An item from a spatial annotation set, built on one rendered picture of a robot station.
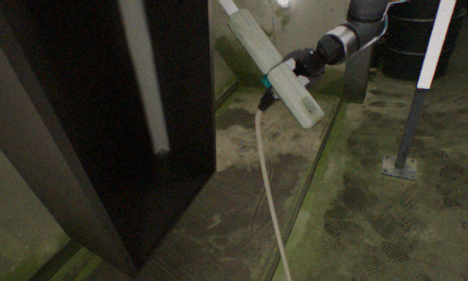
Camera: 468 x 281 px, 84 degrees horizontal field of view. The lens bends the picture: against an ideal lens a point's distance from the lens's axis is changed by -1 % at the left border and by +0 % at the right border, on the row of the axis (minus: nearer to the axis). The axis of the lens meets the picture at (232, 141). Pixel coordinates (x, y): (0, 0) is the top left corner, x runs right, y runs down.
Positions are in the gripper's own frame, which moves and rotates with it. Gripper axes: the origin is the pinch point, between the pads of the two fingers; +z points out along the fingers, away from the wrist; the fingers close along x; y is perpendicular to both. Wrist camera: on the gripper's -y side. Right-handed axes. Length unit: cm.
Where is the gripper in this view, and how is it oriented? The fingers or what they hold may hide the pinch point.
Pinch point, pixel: (276, 87)
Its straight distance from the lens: 64.3
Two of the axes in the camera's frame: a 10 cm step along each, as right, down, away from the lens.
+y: -1.7, 1.6, 9.7
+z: -8.0, 5.6, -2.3
